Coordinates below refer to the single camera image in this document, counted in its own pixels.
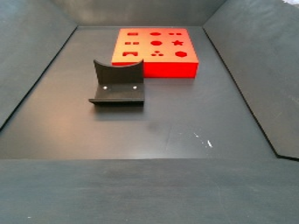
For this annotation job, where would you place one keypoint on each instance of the red shape-sorter block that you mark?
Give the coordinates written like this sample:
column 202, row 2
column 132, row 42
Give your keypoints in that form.
column 164, row 48

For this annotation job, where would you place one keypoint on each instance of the black curved holder bracket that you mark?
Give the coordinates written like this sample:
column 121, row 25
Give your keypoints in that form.
column 121, row 84

